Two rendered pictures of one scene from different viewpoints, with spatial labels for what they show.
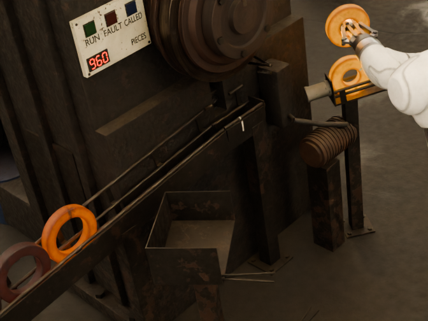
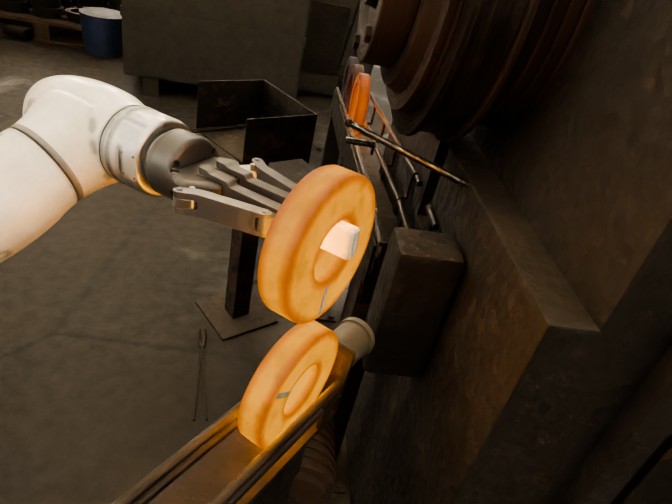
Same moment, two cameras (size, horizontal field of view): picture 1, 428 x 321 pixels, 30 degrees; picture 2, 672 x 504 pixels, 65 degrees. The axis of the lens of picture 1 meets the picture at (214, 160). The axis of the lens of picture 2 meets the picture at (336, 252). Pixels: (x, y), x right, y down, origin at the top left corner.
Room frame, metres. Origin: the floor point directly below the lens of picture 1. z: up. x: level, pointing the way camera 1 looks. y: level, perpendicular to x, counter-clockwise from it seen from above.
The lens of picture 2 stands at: (2.76, -0.90, 1.17)
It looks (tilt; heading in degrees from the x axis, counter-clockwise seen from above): 33 degrees down; 121
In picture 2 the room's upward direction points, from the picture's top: 13 degrees clockwise
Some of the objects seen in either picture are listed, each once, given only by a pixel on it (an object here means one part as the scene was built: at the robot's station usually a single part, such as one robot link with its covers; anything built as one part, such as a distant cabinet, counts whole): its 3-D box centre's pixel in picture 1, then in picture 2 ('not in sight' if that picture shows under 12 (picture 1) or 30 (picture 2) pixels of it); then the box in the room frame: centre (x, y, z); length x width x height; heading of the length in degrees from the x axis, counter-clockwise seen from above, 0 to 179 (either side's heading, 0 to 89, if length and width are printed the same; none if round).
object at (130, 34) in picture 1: (112, 32); not in sight; (2.25, 0.24, 1.15); 0.26 x 0.02 x 0.18; 130
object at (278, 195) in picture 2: (351, 34); (258, 193); (2.44, -0.53, 0.91); 0.11 x 0.01 x 0.04; 7
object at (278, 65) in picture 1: (276, 93); (409, 306); (2.54, -0.27, 0.68); 0.11 x 0.08 x 0.24; 40
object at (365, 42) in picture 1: (370, 52); (152, 152); (2.30, -0.56, 0.91); 0.09 x 0.06 x 0.09; 95
